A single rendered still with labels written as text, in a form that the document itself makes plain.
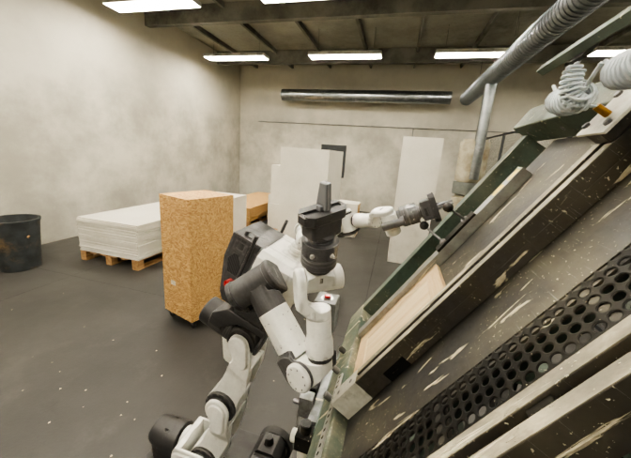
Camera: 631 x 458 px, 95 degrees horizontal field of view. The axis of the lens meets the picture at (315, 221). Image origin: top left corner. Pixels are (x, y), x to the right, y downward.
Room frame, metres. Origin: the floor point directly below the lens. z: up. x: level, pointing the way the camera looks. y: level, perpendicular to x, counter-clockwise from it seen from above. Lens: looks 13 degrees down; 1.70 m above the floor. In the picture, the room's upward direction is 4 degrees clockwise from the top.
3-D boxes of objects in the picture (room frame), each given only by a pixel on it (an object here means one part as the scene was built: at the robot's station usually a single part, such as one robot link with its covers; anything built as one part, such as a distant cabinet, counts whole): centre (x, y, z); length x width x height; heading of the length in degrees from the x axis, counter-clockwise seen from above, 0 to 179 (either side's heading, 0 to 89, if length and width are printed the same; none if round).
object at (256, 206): (7.48, 1.63, 0.22); 2.46 x 1.04 x 0.44; 166
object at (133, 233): (4.91, 2.50, 0.31); 2.46 x 1.04 x 0.63; 166
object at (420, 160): (4.88, -1.62, 1.03); 0.60 x 0.58 x 2.05; 166
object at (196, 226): (2.71, 1.13, 0.63); 0.50 x 0.42 x 1.25; 149
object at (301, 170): (3.92, 0.07, 0.88); 0.90 x 0.60 x 1.75; 166
